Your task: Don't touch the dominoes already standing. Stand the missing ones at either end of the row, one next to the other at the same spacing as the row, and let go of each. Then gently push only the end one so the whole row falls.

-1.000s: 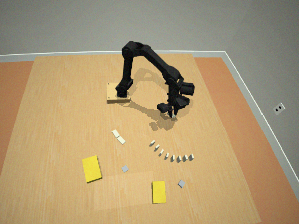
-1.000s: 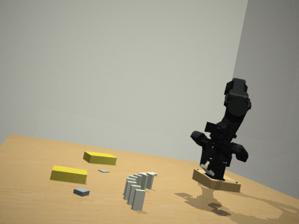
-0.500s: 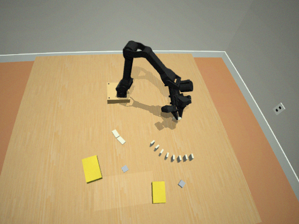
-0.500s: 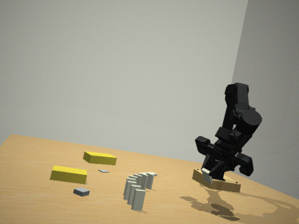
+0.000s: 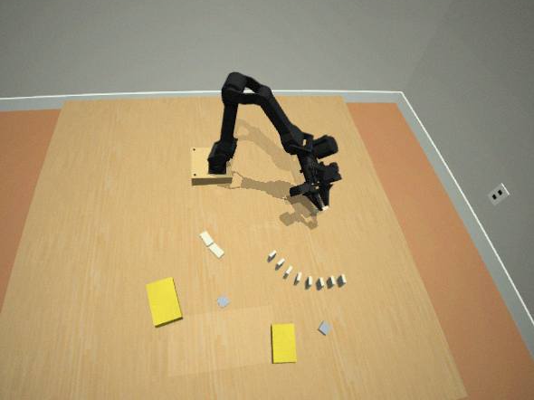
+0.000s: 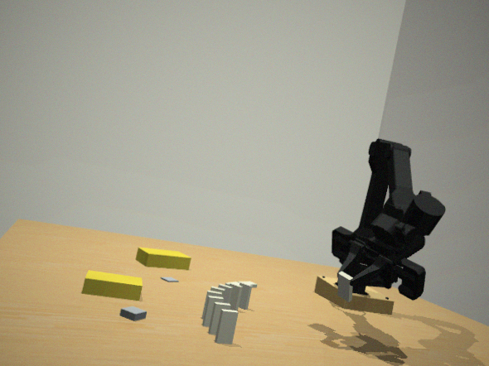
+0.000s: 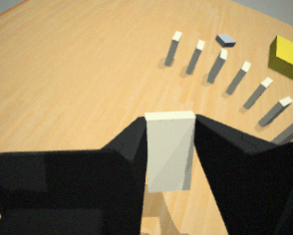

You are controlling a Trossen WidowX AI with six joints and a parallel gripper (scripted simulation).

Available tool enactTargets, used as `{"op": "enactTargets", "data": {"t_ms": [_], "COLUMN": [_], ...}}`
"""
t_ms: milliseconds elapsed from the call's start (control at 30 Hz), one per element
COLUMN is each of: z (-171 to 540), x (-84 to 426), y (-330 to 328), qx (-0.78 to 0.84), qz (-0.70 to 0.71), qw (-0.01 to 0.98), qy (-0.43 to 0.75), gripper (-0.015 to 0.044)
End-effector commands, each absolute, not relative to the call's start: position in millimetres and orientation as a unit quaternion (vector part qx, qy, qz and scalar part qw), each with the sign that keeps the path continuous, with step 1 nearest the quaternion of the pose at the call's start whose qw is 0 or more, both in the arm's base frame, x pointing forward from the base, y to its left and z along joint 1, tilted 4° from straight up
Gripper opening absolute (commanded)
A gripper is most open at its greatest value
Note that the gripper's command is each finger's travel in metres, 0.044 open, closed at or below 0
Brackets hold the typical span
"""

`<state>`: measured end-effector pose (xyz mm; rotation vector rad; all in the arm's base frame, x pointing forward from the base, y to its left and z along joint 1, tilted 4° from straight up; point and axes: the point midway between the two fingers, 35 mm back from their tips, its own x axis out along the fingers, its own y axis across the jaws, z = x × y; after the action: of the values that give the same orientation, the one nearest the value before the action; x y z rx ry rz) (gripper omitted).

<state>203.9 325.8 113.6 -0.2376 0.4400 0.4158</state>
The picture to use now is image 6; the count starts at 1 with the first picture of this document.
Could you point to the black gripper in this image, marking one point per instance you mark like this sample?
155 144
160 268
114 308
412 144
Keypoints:
384 266

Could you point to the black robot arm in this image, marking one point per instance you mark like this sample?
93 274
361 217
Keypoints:
405 218

